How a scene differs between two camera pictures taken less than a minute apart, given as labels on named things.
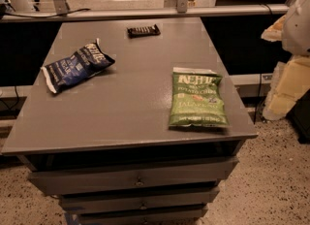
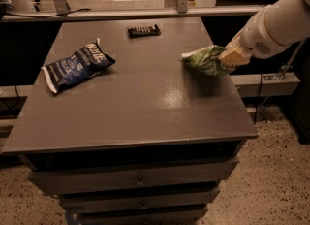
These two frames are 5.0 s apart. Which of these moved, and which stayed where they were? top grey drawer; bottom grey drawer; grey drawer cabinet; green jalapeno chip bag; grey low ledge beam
Moved: green jalapeno chip bag
Stayed: bottom grey drawer; grey low ledge beam; grey drawer cabinet; top grey drawer
